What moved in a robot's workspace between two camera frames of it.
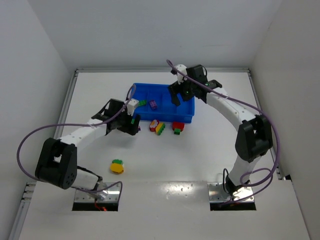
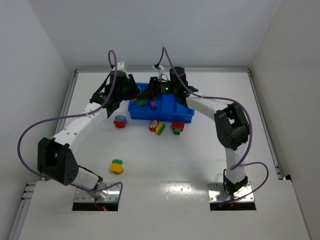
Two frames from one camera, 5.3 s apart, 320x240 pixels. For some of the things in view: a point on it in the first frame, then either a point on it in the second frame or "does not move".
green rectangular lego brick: [142, 102] does not move
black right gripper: [177, 90] -> [152, 88]
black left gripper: [130, 124] -> [132, 89]
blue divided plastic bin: [155, 103] does not move
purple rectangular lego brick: [153, 104] does not move
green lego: [117, 161] does not move
